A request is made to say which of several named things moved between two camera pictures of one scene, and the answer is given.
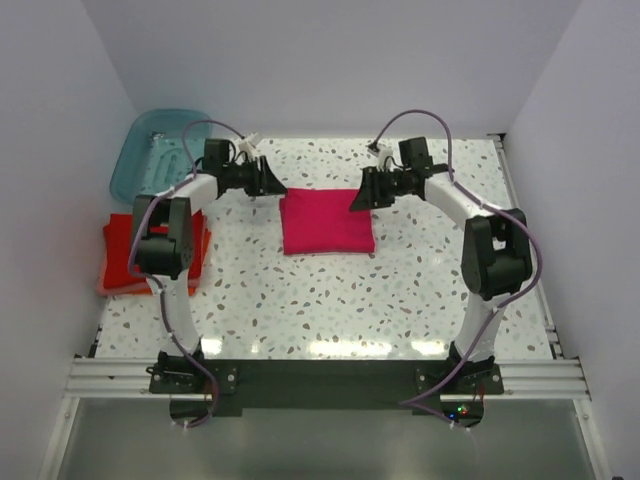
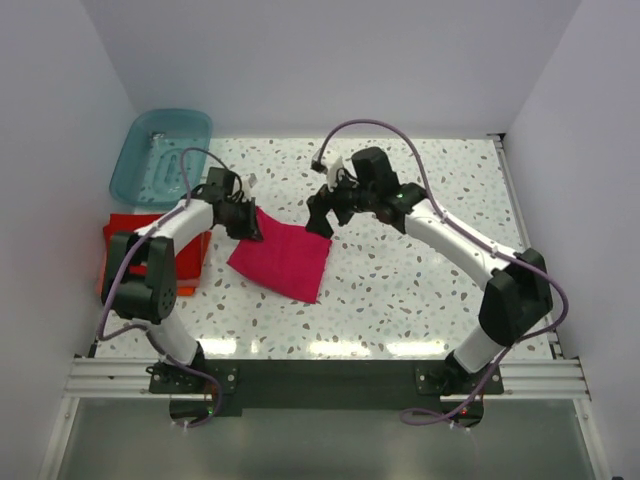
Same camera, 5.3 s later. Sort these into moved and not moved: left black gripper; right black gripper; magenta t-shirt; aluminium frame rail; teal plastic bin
Moved: magenta t-shirt; left black gripper; right black gripper
Not moved: aluminium frame rail; teal plastic bin
